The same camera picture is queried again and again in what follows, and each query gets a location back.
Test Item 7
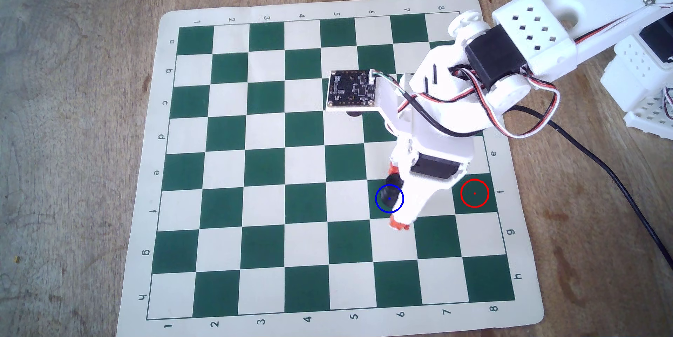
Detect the black chess pawn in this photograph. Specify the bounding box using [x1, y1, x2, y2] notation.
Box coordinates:
[380, 171, 406, 213]

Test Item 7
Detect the black cable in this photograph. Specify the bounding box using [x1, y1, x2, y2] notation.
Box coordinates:
[405, 92, 673, 269]

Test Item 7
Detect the white gripper, black motor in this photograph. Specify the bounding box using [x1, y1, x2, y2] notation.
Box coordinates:
[380, 45, 507, 232]

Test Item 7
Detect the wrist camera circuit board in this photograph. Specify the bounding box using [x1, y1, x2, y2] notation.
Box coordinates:
[325, 69, 401, 118]

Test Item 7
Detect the green and white chess mat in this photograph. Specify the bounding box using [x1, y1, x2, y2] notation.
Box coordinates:
[116, 0, 545, 337]

